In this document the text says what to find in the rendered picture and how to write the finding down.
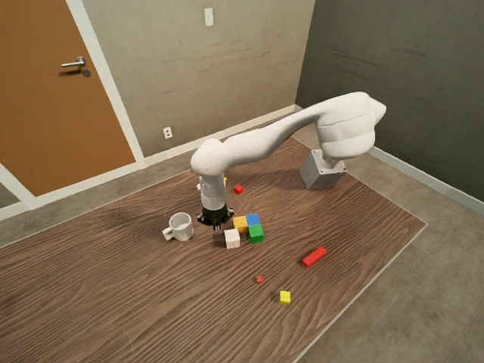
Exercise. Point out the green cube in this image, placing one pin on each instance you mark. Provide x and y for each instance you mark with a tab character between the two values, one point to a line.
255	233

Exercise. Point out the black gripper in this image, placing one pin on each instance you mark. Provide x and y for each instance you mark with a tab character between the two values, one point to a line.
215	217

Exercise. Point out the red cube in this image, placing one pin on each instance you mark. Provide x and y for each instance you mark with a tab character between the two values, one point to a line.
238	189

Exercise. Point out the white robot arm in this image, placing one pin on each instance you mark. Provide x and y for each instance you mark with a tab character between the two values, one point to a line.
344	126

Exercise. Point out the blue cube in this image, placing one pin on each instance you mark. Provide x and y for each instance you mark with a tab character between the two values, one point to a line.
252	219

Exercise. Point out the red rectangular block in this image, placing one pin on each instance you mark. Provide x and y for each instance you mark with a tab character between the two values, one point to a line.
313	257

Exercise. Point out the white mug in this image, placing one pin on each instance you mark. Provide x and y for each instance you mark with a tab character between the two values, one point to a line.
179	221

